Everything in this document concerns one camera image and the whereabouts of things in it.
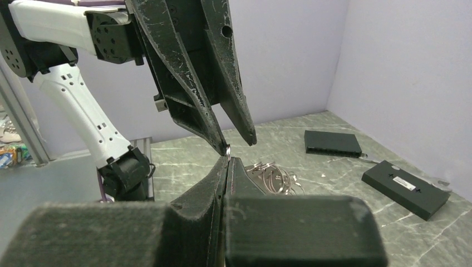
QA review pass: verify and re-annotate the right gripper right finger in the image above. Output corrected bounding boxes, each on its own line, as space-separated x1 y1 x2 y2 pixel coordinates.
224 157 388 266

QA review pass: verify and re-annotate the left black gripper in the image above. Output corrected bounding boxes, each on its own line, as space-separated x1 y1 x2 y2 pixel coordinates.
127 1 257 155

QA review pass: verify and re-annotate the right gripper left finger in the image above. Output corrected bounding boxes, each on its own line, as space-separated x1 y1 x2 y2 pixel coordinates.
1 156 228 266

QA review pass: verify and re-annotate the large metal keyring with rings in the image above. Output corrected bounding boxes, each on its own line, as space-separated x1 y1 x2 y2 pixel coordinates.
244 162 306 195

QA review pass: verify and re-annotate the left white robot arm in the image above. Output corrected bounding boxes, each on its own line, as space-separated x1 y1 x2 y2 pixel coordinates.
1 1 257 201

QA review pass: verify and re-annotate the black flat pad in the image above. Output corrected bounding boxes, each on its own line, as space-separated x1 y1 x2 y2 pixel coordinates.
304 130 362 158

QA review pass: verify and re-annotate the black flat box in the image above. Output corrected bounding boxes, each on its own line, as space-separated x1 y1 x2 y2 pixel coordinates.
361 160 451 221

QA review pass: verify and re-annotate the left aluminium frame rail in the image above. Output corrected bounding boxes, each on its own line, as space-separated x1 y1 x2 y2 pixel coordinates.
1 66 51 166

